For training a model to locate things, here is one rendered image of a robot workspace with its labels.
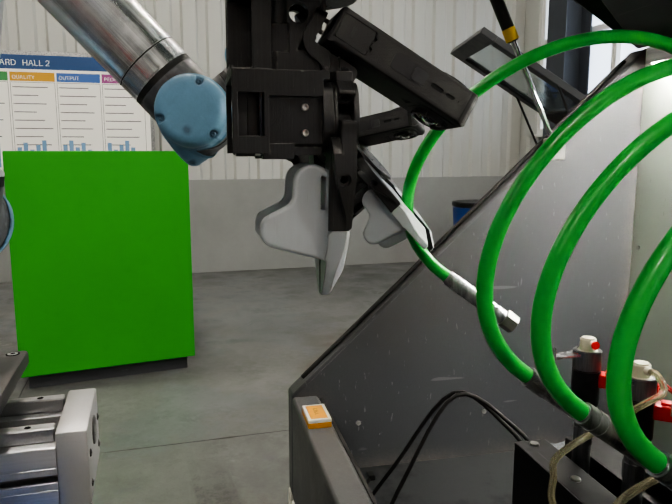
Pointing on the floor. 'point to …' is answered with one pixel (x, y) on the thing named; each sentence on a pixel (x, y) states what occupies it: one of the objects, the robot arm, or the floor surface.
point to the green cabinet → (100, 263)
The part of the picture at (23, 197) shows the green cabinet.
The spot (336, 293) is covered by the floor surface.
